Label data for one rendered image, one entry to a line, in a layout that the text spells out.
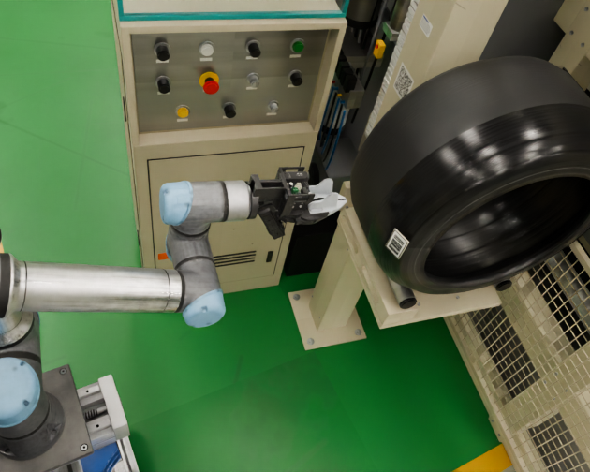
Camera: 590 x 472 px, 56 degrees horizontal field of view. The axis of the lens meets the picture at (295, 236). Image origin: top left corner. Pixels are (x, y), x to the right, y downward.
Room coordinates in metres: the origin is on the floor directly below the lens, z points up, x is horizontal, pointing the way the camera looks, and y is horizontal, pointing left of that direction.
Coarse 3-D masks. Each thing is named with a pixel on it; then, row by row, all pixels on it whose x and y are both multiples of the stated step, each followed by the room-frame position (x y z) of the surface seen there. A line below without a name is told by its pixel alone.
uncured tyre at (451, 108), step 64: (512, 64) 1.00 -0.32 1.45; (384, 128) 0.90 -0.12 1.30; (448, 128) 0.84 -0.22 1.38; (512, 128) 0.83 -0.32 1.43; (576, 128) 0.86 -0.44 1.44; (384, 192) 0.79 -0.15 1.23; (448, 192) 0.74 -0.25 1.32; (512, 192) 1.12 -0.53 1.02; (576, 192) 1.03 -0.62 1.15; (384, 256) 0.73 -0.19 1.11; (448, 256) 0.94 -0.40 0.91; (512, 256) 0.95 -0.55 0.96
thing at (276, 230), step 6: (264, 210) 0.66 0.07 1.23; (270, 210) 0.66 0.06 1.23; (264, 216) 0.66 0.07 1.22; (270, 216) 0.66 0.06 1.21; (276, 216) 0.70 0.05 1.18; (264, 222) 0.66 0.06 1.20; (270, 222) 0.66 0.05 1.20; (276, 222) 0.67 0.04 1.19; (282, 222) 0.70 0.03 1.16; (270, 228) 0.67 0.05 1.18; (276, 228) 0.67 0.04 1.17; (282, 228) 0.69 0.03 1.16; (270, 234) 0.68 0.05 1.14; (276, 234) 0.68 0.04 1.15; (282, 234) 0.68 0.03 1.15
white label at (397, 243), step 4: (392, 232) 0.72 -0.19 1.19; (396, 232) 0.72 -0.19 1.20; (392, 236) 0.72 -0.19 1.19; (396, 236) 0.72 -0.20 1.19; (400, 236) 0.71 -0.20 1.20; (392, 240) 0.72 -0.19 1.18; (396, 240) 0.71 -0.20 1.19; (400, 240) 0.71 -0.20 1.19; (404, 240) 0.70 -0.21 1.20; (388, 244) 0.72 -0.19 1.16; (392, 244) 0.71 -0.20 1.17; (396, 244) 0.71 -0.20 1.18; (400, 244) 0.71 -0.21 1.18; (404, 244) 0.70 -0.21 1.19; (388, 248) 0.72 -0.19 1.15; (392, 248) 0.71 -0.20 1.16; (396, 248) 0.71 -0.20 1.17; (400, 248) 0.70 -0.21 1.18; (404, 248) 0.70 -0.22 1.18; (392, 252) 0.71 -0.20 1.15; (396, 252) 0.70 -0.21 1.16; (400, 252) 0.70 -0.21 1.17; (396, 256) 0.70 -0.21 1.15; (400, 256) 0.70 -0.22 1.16
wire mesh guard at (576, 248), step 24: (576, 240) 1.03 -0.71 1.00; (528, 288) 1.03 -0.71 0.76; (456, 336) 1.08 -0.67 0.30; (480, 336) 1.03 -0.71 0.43; (528, 336) 0.93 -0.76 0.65; (480, 360) 0.98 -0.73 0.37; (504, 360) 0.93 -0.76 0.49; (480, 384) 0.92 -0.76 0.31; (504, 384) 0.88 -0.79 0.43; (552, 384) 0.80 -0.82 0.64; (576, 384) 0.77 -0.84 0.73; (504, 432) 0.77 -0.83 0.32; (528, 432) 0.74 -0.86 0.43; (528, 456) 0.69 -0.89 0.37; (576, 456) 0.64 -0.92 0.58
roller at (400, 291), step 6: (390, 282) 0.81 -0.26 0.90; (396, 288) 0.79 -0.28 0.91; (402, 288) 0.79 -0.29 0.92; (408, 288) 0.79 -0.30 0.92; (396, 294) 0.78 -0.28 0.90; (402, 294) 0.78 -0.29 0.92; (408, 294) 0.78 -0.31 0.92; (402, 300) 0.76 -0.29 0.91; (408, 300) 0.76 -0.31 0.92; (414, 300) 0.77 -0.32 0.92; (402, 306) 0.75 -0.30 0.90; (408, 306) 0.76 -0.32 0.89
